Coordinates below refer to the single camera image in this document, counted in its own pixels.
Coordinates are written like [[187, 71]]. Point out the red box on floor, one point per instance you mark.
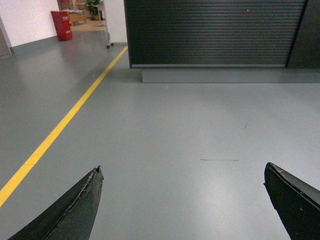
[[62, 25]]

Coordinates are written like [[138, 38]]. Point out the black ribbed checkout counter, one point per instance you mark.
[[224, 41]]

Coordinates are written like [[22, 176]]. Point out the green potted plant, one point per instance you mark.
[[92, 7]]

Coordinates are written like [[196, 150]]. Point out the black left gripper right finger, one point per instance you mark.
[[296, 202]]

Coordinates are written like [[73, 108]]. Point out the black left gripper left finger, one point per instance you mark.
[[72, 216]]

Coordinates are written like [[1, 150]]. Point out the white wheeled partition stand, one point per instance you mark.
[[109, 43]]

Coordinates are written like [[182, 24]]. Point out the cardboard boxes in background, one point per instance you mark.
[[75, 16]]

